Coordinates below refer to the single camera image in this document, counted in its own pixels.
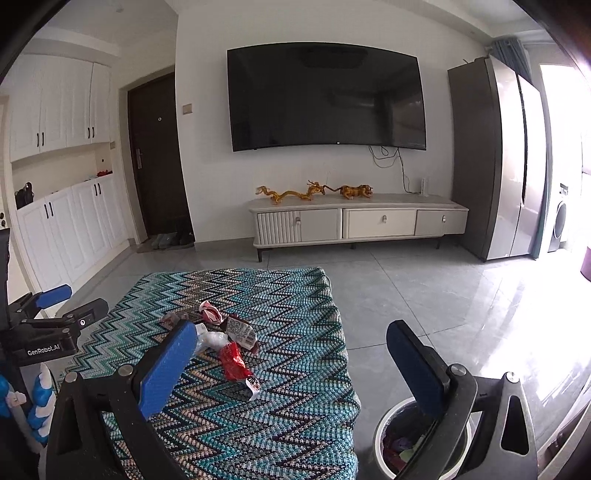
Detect white plastic wrapper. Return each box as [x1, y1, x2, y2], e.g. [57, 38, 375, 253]
[194, 323, 230, 356]

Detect white bin with black liner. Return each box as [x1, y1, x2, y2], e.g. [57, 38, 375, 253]
[372, 396, 474, 480]

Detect golden dragon figurine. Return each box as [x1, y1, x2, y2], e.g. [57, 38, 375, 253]
[256, 181, 340, 204]

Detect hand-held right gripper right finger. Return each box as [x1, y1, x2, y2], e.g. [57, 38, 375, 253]
[386, 319, 540, 480]

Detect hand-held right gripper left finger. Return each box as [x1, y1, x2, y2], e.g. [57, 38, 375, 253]
[45, 318, 197, 480]

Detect dark red labelled packet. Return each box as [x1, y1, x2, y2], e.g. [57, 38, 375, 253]
[224, 315, 260, 355]

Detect red and white wrapper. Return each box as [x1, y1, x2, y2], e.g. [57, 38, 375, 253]
[198, 300, 225, 325]

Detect white wall cabinets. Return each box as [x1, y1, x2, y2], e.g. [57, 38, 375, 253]
[0, 53, 131, 319]

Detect silver double-door refrigerator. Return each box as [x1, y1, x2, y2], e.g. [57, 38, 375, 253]
[447, 55, 555, 263]

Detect television cables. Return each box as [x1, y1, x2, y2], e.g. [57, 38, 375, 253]
[368, 144, 414, 193]

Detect wall-mounted black television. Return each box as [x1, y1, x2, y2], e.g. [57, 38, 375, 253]
[226, 42, 428, 153]

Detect red foil wrapper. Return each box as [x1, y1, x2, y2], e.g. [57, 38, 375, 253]
[218, 342, 254, 381]

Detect white washing machine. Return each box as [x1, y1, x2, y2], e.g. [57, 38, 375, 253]
[547, 183, 570, 253]

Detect dark brown entrance door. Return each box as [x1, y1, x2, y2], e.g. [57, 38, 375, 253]
[127, 71, 195, 243]

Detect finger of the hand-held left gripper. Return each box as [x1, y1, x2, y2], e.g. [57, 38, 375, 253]
[21, 298, 110, 332]
[8, 285, 73, 320]

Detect white television cabinet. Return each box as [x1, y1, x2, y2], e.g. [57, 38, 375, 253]
[248, 193, 469, 263]

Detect blue white twisted cable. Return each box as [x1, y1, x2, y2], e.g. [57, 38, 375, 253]
[27, 361, 57, 448]

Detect golden tiger figurine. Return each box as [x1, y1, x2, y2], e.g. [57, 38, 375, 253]
[339, 184, 376, 200]

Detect zigzag knitted blanket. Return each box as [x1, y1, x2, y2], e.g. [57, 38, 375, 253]
[60, 267, 362, 480]

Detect shoes by door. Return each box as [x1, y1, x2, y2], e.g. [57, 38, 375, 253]
[150, 230, 195, 250]

